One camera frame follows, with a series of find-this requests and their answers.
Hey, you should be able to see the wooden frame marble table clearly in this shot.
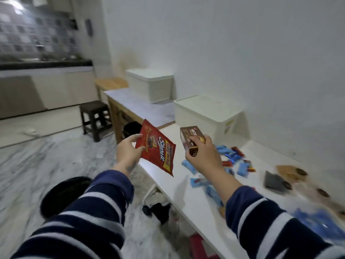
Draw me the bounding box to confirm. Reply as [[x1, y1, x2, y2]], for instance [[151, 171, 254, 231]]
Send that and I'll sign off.
[[103, 87, 176, 145]]

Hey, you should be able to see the pink basket with black liner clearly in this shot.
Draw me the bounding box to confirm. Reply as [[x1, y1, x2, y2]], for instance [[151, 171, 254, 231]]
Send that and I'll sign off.
[[123, 121, 143, 139]]

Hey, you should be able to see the clear bag of orange crackers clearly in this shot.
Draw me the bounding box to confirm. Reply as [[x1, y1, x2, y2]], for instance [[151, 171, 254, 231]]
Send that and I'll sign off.
[[275, 165, 308, 184]]

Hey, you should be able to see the white perforated storage basket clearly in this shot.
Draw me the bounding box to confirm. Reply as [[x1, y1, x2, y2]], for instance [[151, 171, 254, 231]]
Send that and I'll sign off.
[[173, 94, 250, 145]]

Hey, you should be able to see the person's right forearm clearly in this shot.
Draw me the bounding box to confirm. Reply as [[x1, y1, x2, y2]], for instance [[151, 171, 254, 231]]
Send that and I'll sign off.
[[207, 172, 345, 259]]

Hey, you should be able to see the red plastic item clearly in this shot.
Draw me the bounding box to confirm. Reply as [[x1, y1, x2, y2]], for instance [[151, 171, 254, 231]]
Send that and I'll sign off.
[[188, 233, 220, 259]]

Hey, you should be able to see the kitchen counter cabinet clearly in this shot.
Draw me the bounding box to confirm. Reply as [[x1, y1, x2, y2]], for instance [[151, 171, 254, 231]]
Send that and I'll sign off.
[[0, 59, 99, 121]]

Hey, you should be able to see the black crumpled item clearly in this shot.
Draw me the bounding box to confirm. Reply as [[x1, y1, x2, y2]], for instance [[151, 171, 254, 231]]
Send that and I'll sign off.
[[142, 203, 172, 225]]

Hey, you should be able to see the person's right hand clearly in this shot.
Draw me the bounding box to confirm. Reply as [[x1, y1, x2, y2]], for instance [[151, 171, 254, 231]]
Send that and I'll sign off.
[[185, 135, 224, 181]]

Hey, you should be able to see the clear bag of pastel puffs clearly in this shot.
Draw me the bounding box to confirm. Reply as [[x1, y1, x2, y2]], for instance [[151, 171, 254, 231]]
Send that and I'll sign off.
[[304, 183, 337, 205]]

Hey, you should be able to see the white ribbed lidded bin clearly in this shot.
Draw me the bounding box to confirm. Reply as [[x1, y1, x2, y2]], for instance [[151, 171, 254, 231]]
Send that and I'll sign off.
[[125, 68, 174, 104]]

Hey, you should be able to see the stack of dark blue packets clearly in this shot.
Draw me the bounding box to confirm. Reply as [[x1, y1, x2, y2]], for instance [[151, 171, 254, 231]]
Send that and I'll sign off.
[[292, 207, 345, 246]]

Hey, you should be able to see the black-lined trash bin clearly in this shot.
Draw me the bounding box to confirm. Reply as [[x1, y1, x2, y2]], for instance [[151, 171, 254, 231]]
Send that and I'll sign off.
[[40, 176, 93, 220]]

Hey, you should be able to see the pile of snack bars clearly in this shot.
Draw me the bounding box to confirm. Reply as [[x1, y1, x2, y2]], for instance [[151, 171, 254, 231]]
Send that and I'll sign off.
[[181, 145, 257, 219]]

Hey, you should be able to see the clear bag of yellow nuts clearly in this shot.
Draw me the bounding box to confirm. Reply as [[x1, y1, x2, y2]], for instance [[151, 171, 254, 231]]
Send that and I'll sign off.
[[330, 202, 345, 222]]

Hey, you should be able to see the person's left forearm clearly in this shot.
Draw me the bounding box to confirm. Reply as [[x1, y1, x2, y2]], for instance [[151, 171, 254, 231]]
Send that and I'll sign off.
[[10, 165, 135, 259]]

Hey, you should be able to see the clear bag of dark cookies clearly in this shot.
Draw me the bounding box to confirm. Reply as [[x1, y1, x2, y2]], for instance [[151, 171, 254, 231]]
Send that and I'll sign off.
[[263, 171, 293, 193]]

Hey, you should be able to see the brown Nextar snack box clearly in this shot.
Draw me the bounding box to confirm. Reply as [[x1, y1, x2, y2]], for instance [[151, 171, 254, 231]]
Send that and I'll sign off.
[[180, 126, 206, 157]]

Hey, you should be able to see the dark wooden stool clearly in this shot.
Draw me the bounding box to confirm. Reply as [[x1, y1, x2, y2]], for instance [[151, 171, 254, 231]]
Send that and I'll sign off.
[[79, 100, 114, 143]]

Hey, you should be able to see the red Shanato snack bag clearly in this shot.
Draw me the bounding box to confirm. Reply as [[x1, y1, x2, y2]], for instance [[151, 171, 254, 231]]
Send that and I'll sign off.
[[134, 119, 176, 177]]

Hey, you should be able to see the small light wooden table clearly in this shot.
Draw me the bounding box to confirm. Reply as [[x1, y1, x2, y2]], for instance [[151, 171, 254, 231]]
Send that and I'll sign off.
[[94, 77, 129, 101]]

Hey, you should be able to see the person's left hand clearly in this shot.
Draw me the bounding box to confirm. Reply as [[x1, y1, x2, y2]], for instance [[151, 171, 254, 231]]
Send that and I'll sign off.
[[116, 134, 146, 176]]

